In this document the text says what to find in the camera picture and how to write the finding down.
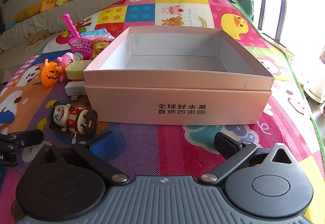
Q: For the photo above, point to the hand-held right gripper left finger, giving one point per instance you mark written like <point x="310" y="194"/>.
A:
<point x="101" y="146"/>

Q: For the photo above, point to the light blue toy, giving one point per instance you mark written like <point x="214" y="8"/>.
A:
<point x="10" y="27"/>

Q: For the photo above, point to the white plug-in device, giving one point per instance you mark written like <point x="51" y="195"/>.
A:
<point x="75" y="87"/>

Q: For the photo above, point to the cartoon figure wind-up toy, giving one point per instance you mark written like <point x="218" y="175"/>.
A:
<point x="68" y="118"/>

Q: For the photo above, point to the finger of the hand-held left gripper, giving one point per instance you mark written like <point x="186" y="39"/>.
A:
<point x="28" y="137"/>
<point x="6" y="117"/>

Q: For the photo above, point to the yellow pink cake toy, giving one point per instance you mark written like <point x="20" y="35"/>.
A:
<point x="99" y="48"/>

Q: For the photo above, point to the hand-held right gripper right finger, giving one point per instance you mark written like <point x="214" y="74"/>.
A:
<point x="227" y="146"/>

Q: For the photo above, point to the beige covered sofa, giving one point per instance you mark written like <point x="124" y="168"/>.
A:
<point x="38" y="21"/>

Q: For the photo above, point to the orange pumpkin toy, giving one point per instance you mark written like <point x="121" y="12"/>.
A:
<point x="49" y="76"/>

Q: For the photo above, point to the light blue packet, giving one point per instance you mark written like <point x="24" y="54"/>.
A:
<point x="97" y="34"/>

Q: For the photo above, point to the yellow pillow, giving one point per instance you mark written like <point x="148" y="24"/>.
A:
<point x="26" y="13"/>

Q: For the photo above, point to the orange yellow plush toy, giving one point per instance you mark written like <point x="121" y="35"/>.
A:
<point x="48" y="0"/>

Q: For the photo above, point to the pale yellow block toy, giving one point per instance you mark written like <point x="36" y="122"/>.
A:
<point x="76" y="69"/>

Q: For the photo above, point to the brown plush toy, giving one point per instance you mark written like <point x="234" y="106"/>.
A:
<point x="38" y="36"/>

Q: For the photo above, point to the white plastic object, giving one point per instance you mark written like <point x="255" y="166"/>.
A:
<point x="316" y="89"/>

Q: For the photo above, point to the pink cardboard box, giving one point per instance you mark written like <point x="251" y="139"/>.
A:
<point x="177" y="97"/>

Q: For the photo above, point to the colourful printed play mat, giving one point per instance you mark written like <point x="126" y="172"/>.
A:
<point x="177" y="147"/>

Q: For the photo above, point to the pink pony toy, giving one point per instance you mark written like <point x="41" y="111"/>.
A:
<point x="65" y="59"/>

